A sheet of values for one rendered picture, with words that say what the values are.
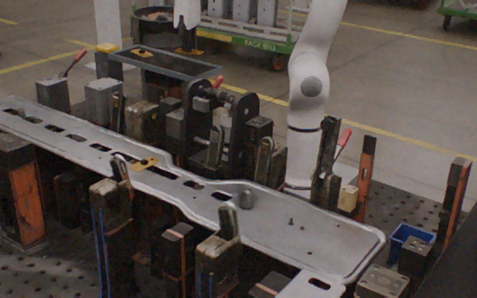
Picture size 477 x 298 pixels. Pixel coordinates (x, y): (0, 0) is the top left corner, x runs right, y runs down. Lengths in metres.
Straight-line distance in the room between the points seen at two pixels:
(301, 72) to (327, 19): 0.17
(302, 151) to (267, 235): 0.62
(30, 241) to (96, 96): 0.47
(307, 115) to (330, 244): 0.62
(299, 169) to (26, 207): 0.84
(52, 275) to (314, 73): 0.94
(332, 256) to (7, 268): 0.95
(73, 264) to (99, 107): 0.48
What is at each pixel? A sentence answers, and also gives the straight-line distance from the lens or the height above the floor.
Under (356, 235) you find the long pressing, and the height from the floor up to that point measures 1.00.
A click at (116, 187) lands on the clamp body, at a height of 1.04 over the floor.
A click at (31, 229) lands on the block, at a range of 1.78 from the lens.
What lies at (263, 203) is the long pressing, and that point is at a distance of 1.37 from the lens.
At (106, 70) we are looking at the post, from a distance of 2.02.
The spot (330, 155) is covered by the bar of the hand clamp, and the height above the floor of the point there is 1.13.
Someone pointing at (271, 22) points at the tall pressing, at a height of 0.36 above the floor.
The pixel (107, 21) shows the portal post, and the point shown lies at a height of 0.46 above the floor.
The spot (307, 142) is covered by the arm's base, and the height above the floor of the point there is 0.94.
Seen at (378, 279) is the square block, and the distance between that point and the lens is 1.08.
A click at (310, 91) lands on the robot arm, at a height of 1.14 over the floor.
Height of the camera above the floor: 1.73
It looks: 28 degrees down
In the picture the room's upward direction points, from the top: 2 degrees clockwise
